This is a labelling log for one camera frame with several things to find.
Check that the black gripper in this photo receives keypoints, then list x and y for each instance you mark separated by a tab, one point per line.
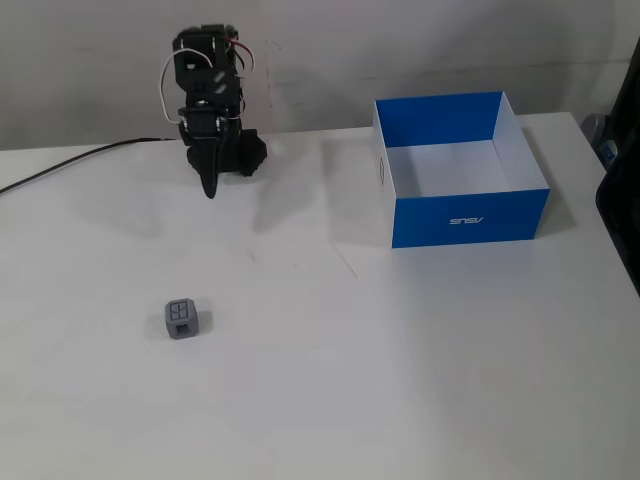
204	142

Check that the gray 3D-printed block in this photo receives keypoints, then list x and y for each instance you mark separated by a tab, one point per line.
179	318

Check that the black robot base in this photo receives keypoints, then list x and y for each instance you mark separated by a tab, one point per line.
250	152

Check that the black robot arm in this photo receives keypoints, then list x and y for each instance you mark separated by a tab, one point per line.
202	70

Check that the blue and white cardboard box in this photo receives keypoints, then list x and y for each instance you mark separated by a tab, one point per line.
465	220

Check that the gray and blue plastic object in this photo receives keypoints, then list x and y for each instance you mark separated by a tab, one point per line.
595	127

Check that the black plastic case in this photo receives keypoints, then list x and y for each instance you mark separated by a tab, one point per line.
622	200

